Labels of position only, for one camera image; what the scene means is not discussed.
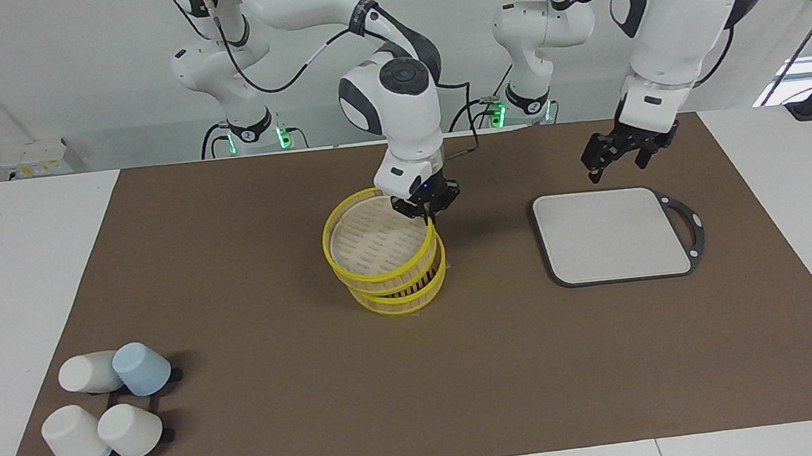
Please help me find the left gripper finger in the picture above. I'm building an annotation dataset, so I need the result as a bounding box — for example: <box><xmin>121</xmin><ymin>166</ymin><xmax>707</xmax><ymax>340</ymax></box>
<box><xmin>578</xmin><ymin>131</ymin><xmax>623</xmax><ymax>186</ymax></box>
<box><xmin>632</xmin><ymin>142</ymin><xmax>670</xmax><ymax>172</ymax></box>

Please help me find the yellow bamboo steamer tier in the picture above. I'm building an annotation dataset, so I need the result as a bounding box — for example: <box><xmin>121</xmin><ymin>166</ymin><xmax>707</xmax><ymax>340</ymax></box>
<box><xmin>335</xmin><ymin>233</ymin><xmax>453</xmax><ymax>322</ymax></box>
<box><xmin>318</xmin><ymin>182</ymin><xmax>443</xmax><ymax>289</ymax></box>

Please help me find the grey cutting board black rim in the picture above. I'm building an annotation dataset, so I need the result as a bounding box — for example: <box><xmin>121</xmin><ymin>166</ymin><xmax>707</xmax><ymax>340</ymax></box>
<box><xmin>529</xmin><ymin>180</ymin><xmax>710</xmax><ymax>291</ymax></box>

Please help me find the pole with green tip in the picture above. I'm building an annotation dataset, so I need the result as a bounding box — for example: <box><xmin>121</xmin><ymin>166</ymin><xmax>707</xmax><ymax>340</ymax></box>
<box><xmin>749</xmin><ymin>0</ymin><xmax>812</xmax><ymax>107</ymax></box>

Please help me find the brown table mat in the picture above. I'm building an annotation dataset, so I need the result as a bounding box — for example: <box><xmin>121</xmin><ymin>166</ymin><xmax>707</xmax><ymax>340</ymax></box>
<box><xmin>0</xmin><ymin>99</ymin><xmax>812</xmax><ymax>456</ymax></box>

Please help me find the light blue cup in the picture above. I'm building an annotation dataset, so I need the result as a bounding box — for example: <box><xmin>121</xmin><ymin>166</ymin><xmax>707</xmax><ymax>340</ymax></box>
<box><xmin>110</xmin><ymin>339</ymin><xmax>174</xmax><ymax>400</ymax></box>

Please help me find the black cup rack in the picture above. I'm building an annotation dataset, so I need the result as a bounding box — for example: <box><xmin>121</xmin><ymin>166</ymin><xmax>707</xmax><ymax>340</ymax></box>
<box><xmin>103</xmin><ymin>366</ymin><xmax>190</xmax><ymax>449</ymax></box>

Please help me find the white cup blue rim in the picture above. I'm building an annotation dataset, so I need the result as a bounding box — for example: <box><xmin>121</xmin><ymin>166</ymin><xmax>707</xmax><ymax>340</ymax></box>
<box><xmin>39</xmin><ymin>401</ymin><xmax>113</xmax><ymax>456</ymax></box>

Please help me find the black left base cable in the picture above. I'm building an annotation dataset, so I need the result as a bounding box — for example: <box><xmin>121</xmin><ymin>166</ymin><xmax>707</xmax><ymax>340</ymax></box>
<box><xmin>445</xmin><ymin>95</ymin><xmax>498</xmax><ymax>133</ymax></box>

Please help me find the black base cable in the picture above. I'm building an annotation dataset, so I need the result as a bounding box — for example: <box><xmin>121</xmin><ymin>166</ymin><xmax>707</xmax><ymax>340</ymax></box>
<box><xmin>445</xmin><ymin>95</ymin><xmax>498</xmax><ymax>133</ymax></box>
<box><xmin>198</xmin><ymin>121</ymin><xmax>230</xmax><ymax>160</ymax></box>

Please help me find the black right base cable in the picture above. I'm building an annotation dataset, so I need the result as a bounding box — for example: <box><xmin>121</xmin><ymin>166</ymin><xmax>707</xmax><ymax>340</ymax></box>
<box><xmin>198</xmin><ymin>121</ymin><xmax>230</xmax><ymax>160</ymax></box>

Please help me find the white wall outlet box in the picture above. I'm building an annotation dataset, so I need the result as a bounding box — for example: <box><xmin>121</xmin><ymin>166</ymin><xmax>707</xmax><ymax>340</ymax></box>
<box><xmin>0</xmin><ymin>136</ymin><xmax>74</xmax><ymax>182</ymax></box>

